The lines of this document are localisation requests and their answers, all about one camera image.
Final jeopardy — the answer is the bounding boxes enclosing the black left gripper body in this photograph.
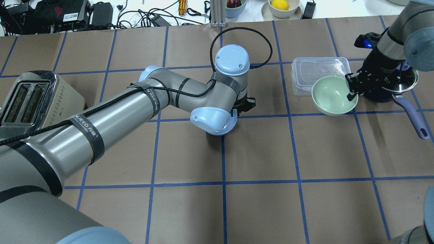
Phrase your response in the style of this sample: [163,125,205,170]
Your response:
[234,93,256,117]

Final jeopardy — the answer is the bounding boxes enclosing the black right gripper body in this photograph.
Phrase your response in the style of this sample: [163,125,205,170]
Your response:
[345,47,400,95]

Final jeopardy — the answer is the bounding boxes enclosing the green bowl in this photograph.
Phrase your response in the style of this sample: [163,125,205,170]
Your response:
[311,76,359,116]

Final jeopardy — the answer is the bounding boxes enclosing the blue bowl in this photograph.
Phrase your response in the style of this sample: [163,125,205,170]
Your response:
[208,109,238,136]

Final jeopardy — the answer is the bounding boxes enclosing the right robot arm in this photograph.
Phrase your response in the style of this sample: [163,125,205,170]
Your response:
[345,0,433,101]

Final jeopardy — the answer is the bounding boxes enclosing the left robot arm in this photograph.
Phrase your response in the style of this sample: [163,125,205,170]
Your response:
[1,44,254,244]

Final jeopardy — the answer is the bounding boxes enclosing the bowl with red fruit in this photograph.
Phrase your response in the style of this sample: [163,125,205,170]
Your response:
[225,0,247,19]

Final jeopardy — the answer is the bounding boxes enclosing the bowl with lemon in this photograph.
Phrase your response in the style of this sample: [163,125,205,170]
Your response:
[261,0,302,21]

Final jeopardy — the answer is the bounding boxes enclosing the dark blue saucepan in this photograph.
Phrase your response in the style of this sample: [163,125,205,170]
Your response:
[364,60,430,140]

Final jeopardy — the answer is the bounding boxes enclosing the clear plastic food container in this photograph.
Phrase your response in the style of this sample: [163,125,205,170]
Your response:
[291,57,351,96]

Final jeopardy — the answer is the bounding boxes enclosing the black charger brick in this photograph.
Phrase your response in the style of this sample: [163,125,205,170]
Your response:
[301,0,316,19]

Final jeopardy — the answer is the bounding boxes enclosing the black power adapter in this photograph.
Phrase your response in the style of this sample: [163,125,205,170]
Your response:
[91,2,113,29]

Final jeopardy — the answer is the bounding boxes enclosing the silver toaster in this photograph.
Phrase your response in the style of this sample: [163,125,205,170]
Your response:
[0,70,85,140]

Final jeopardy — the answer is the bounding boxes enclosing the black computer box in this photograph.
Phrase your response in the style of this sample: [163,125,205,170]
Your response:
[24,0,91,34]

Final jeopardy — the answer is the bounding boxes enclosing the aluminium frame post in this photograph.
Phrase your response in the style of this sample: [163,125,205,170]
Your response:
[210,0,227,27]

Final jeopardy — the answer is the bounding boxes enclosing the orange handled tool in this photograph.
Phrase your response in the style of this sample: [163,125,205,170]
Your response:
[178,0,187,16]

